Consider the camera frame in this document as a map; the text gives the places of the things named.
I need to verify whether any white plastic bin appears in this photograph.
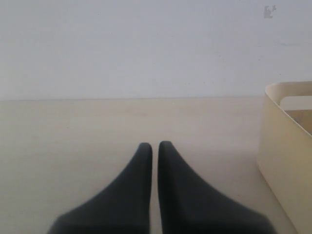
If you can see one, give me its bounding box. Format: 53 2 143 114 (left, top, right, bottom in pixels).
256 81 312 234

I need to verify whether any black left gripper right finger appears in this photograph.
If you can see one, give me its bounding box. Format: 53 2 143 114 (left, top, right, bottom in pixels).
157 141 274 234

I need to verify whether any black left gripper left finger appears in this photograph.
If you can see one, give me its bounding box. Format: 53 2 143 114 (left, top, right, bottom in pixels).
48 143 153 234

